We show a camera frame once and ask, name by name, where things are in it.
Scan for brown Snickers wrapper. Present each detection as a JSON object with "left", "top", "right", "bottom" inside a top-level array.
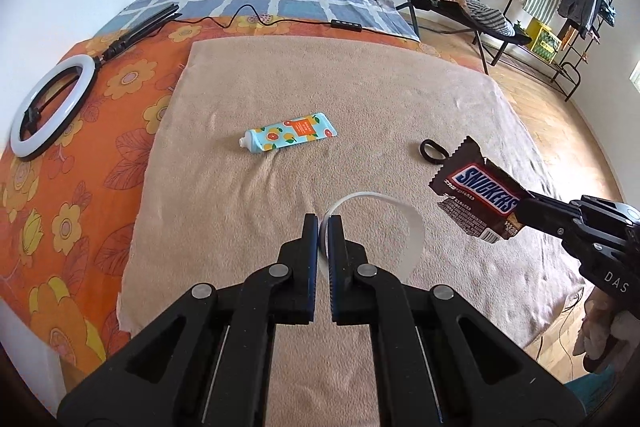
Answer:
[{"left": 430, "top": 136, "right": 532, "bottom": 244}]

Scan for white plastic strap loop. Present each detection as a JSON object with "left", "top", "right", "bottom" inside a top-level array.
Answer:
[{"left": 320, "top": 190, "right": 426, "bottom": 281}]

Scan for right hand in glove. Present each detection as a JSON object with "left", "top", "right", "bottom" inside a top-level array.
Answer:
[{"left": 573, "top": 287, "right": 639, "bottom": 373}]

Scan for teal trousers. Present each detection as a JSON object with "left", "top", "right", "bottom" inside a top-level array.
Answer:
[{"left": 565, "top": 367, "right": 618, "bottom": 416}]

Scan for black clothes rack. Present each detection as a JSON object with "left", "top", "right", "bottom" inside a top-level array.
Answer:
[{"left": 503, "top": 0, "right": 616, "bottom": 101}]

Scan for beige fleece blanket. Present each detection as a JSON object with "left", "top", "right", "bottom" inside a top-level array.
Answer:
[{"left": 118, "top": 37, "right": 586, "bottom": 427}]

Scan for colourful fruit print tube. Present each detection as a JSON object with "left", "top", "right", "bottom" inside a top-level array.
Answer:
[{"left": 239, "top": 113, "right": 338, "bottom": 154}]

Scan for yellow plastic crate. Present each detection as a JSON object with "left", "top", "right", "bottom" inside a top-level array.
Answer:
[{"left": 526, "top": 18, "right": 562, "bottom": 63}]

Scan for striped garment on chair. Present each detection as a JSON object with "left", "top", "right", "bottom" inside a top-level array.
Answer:
[{"left": 464, "top": 0, "right": 515, "bottom": 37}]

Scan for orange floral bed sheet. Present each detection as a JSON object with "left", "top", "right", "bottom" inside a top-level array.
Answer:
[{"left": 0, "top": 13, "right": 492, "bottom": 377}]

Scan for cables on floor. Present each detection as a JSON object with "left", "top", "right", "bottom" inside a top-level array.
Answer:
[{"left": 534, "top": 286, "right": 589, "bottom": 363}]

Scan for black hair tie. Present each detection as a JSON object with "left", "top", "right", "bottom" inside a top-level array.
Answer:
[{"left": 418, "top": 138, "right": 452, "bottom": 166}]

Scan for black cable with remote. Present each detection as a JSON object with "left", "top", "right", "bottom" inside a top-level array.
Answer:
[{"left": 174, "top": 3, "right": 364, "bottom": 33}]

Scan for white ring light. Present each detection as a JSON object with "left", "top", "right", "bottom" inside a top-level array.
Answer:
[{"left": 9, "top": 54, "right": 100, "bottom": 160}]

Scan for black ring light stand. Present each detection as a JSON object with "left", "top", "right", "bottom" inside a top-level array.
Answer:
[{"left": 18, "top": 3, "right": 180, "bottom": 136}]

